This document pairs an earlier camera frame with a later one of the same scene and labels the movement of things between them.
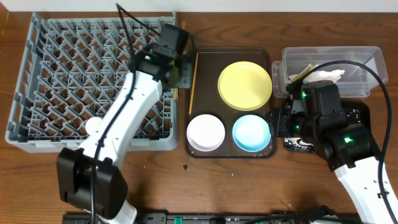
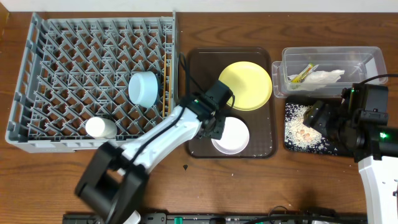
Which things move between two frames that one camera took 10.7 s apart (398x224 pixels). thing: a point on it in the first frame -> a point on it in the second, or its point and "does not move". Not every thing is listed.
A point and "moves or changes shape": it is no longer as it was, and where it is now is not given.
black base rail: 159,218 does not move
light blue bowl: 251,133 moves or changes shape
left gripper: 179,69 -> 217,134
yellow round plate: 245,86 does not move
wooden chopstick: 193,84 -> 164,83
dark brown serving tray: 207,100 does not move
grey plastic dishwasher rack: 73,63 does not move
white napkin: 333,75 does not move
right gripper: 278,126 -> 318,114
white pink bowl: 206,132 moves or changes shape
